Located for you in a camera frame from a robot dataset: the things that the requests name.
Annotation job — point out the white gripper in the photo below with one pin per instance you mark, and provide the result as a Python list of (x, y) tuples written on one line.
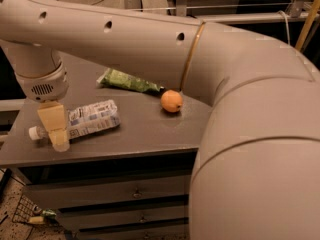
[(43, 87)]

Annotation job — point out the blue label plastic water bottle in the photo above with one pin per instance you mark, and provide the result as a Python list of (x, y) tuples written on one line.
[(85, 120)]

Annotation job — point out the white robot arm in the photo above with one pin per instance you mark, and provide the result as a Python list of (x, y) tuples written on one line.
[(257, 171)]

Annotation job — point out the green kettle chips bag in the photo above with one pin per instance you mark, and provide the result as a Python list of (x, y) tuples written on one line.
[(115, 78)]

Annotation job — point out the grey drawer cabinet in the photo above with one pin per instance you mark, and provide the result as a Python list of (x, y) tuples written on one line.
[(130, 182)]

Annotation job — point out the orange fruit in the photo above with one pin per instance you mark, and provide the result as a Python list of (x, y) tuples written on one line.
[(171, 101)]

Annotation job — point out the wire basket on floor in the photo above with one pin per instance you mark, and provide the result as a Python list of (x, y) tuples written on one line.
[(26, 212)]

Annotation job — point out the metal railing frame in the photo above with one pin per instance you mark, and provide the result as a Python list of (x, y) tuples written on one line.
[(235, 11)]

